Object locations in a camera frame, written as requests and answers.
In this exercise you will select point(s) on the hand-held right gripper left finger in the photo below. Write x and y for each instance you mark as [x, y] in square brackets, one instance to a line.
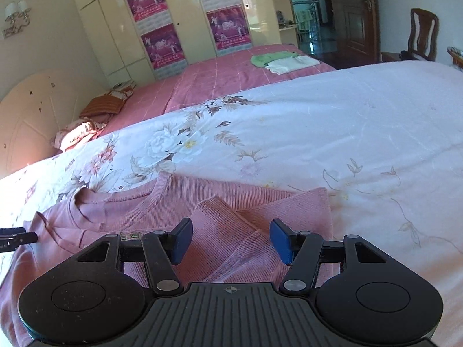
[182, 240]

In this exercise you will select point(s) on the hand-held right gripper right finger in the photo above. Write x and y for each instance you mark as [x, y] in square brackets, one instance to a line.
[281, 240]

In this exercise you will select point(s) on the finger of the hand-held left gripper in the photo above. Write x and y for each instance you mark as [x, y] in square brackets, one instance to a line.
[18, 243]

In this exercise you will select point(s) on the pink sweater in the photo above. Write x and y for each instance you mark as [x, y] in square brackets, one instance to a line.
[235, 231]

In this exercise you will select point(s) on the white floral bed sheet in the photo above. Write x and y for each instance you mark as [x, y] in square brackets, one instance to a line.
[325, 133]

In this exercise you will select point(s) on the floral pillow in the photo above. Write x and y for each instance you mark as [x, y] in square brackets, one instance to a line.
[77, 133]
[124, 89]

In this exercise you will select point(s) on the cream bed headboard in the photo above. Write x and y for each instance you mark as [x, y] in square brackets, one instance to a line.
[36, 115]

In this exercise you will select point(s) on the orange pillow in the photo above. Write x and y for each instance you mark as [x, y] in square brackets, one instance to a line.
[103, 105]

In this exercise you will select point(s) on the pink checked bedspread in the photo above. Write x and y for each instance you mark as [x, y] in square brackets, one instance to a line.
[217, 76]

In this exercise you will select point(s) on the white folded cloth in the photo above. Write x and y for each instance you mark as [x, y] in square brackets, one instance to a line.
[289, 65]

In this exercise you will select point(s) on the green folded cloth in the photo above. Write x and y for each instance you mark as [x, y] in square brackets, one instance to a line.
[271, 59]

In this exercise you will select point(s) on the cream corner shelf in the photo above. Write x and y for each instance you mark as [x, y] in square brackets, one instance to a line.
[282, 11]

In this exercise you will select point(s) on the cream wardrobe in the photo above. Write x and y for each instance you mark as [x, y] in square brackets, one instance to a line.
[108, 14]

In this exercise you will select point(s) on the brown wooden door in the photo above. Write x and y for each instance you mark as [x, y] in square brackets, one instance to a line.
[356, 14]

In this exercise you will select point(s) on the wooden chair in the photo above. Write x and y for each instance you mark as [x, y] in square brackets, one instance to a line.
[421, 32]

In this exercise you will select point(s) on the wall lamp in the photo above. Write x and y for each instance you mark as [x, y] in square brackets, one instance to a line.
[16, 18]

